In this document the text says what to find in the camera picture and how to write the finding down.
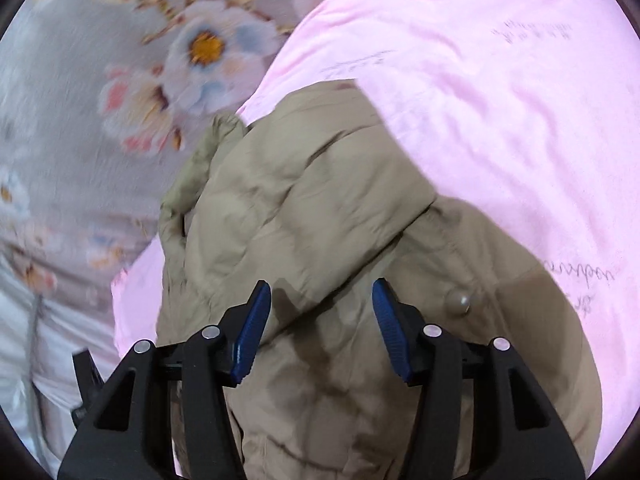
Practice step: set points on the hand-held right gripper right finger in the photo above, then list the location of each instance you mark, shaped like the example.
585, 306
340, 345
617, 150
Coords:
392, 330

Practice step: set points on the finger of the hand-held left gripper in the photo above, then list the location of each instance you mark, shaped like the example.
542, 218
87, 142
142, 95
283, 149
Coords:
90, 385

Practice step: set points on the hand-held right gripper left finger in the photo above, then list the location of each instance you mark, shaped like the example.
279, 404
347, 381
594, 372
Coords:
252, 325

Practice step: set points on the white cloth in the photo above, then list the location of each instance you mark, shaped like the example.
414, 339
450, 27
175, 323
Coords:
30, 350

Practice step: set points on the khaki quilted puffer jacket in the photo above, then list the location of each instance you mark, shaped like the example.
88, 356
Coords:
310, 200

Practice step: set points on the grey floral bedsheet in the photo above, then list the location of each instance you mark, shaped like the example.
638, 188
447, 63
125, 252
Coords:
75, 110

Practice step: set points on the pink blanket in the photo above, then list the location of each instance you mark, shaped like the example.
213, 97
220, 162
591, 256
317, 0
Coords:
500, 110

